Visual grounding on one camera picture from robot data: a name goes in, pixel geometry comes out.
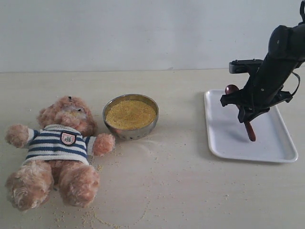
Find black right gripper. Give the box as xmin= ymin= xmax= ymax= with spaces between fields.
xmin=220 ymin=78 xmax=291 ymax=123

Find dark red wooden spoon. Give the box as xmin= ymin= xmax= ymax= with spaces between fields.
xmin=224 ymin=84 xmax=256 ymax=142

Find brown teddy bear striped sweater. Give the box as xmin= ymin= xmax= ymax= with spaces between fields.
xmin=5 ymin=96 xmax=115 ymax=211

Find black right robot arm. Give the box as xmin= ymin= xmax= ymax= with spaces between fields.
xmin=220 ymin=21 xmax=305 ymax=123

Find white plastic tray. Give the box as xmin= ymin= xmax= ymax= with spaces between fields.
xmin=204 ymin=89 xmax=298 ymax=163

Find steel bowl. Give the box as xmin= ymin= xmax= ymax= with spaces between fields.
xmin=102 ymin=94 xmax=159 ymax=140

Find yellow millet grains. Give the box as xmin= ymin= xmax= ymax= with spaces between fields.
xmin=106 ymin=100 xmax=156 ymax=130

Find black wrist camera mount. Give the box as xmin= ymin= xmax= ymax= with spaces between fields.
xmin=229 ymin=59 xmax=263 ymax=74

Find black cable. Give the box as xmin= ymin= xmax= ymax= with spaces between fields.
xmin=276 ymin=71 xmax=301 ymax=103

